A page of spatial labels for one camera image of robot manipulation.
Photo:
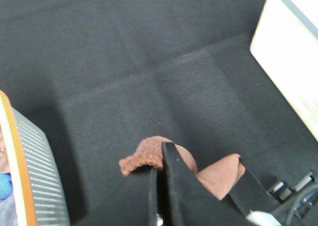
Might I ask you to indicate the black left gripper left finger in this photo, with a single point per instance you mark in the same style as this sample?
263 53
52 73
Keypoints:
133 203

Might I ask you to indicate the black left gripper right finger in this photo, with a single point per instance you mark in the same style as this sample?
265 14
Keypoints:
190 204

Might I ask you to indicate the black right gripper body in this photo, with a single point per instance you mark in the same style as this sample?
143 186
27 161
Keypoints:
279 205

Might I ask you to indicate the brown microfibre towel white tag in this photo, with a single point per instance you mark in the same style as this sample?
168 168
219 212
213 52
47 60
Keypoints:
218 178

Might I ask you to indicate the grey perforated basket orange rim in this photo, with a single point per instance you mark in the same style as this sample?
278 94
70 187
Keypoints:
37 188

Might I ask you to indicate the blue cloth inside basket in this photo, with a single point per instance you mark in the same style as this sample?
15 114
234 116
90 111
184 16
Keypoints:
6 187

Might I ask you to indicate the black table cloth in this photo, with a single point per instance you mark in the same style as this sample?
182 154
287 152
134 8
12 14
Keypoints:
97 76

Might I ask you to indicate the white plastic basket grey rim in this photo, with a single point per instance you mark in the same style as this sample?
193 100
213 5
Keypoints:
285 44

